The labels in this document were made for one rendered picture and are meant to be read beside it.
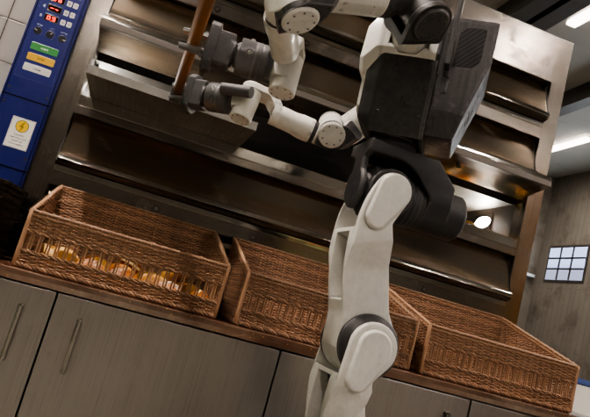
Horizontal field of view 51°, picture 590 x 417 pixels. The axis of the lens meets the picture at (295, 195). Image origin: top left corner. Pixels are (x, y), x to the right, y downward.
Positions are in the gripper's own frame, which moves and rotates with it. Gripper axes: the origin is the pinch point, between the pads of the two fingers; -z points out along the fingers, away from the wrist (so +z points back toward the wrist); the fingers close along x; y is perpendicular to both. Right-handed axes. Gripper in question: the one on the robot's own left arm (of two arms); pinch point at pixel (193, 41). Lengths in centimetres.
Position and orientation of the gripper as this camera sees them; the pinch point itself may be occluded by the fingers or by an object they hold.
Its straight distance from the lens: 150.9
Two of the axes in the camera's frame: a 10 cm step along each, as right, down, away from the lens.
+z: 9.5, 2.8, 1.1
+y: -1.5, 1.4, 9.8
